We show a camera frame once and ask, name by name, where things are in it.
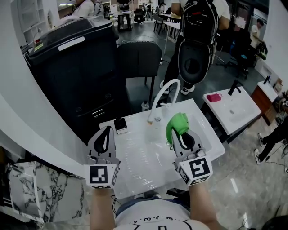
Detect white gooseneck faucet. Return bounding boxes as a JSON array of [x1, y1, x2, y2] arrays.
[[147, 78, 182, 124]]

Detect black office chair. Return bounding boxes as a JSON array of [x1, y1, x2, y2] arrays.
[[229, 29, 253, 80]]

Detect person's right forearm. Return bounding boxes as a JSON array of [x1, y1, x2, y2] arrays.
[[188, 182, 223, 230]]

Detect white sink on black frame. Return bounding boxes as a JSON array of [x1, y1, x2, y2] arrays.
[[202, 86, 262, 144]]

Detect large black printer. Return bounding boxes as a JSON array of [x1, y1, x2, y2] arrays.
[[27, 15, 127, 145]]

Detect dark dining chair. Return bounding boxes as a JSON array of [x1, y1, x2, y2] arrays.
[[153, 13, 167, 35]]

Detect black device with cables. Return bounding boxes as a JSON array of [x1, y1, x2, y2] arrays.
[[166, 188, 191, 202]]

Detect person's white shoe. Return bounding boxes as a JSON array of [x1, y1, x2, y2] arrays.
[[144, 192, 162, 200]]

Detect dark grey chair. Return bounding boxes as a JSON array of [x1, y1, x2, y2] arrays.
[[117, 40, 163, 100]]

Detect marble sink cabinet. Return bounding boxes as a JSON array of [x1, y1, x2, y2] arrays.
[[0, 161, 91, 226]]

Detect black backpack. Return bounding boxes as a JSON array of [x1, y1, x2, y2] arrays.
[[178, 0, 219, 85]]

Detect person's blue jeans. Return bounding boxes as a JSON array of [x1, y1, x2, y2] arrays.
[[115, 195, 191, 215]]

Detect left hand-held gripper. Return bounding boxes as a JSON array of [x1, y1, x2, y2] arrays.
[[84, 125, 122, 190]]

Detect person's white shirt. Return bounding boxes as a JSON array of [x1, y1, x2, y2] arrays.
[[114, 198, 212, 230]]

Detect pink sponge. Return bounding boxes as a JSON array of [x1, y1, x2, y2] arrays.
[[206, 93, 223, 103]]

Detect wooden cabinet with sink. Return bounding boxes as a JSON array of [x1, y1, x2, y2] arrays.
[[250, 80, 280, 127]]

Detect green cloth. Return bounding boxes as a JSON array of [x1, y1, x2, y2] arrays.
[[166, 112, 190, 146]]

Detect person's left forearm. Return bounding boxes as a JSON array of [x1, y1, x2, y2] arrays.
[[89, 187, 116, 230]]

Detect white sink on steel frame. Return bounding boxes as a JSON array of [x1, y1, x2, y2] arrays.
[[99, 98, 226, 200]]

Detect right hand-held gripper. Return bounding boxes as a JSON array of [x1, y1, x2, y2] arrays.
[[171, 129, 214, 186]]

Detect white shelf unit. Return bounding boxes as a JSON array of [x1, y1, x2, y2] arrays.
[[16, 0, 55, 46]]

